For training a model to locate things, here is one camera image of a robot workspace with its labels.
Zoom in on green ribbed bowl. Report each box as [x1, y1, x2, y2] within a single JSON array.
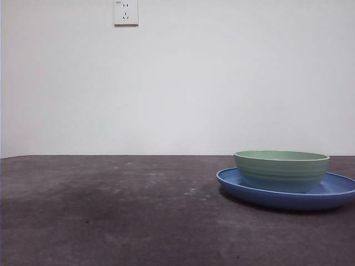
[[233, 150, 331, 194]]

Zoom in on blue plate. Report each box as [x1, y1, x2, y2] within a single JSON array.
[[216, 167, 355, 211]]

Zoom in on white wall socket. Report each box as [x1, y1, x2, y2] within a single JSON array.
[[113, 0, 139, 28]]

